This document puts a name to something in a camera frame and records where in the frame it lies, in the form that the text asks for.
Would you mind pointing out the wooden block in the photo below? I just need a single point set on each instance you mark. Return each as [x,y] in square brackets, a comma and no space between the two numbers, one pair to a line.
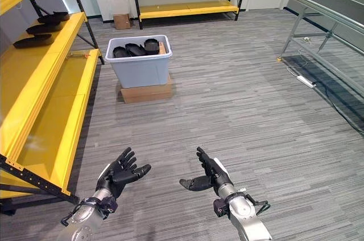
[162,47]

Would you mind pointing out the flat cardboard box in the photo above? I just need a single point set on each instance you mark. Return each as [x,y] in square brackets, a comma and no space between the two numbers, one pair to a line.
[146,91]

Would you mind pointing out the white power strip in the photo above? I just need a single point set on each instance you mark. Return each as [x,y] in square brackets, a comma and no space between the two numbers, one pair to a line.
[306,80]

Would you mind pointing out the small cardboard box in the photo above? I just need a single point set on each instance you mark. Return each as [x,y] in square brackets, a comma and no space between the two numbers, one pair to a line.
[122,21]

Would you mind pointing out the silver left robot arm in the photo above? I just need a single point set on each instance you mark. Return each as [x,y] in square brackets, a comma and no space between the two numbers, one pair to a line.
[85,218]

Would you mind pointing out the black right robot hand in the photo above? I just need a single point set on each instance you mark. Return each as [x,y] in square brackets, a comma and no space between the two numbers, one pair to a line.
[209,175]

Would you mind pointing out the large yellow shelf rack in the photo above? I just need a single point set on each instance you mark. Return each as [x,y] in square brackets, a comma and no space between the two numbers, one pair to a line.
[42,82]

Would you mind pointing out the grey plastic box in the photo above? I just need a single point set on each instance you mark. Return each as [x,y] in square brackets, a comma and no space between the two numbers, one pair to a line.
[140,62]

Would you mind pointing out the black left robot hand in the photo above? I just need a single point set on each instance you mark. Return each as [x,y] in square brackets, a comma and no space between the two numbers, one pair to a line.
[122,173]

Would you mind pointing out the grey metal conveyor table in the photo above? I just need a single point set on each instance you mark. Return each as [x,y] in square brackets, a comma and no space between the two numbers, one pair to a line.
[330,33]

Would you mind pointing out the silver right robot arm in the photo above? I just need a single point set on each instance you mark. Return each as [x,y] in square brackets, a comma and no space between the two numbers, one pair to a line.
[244,215]

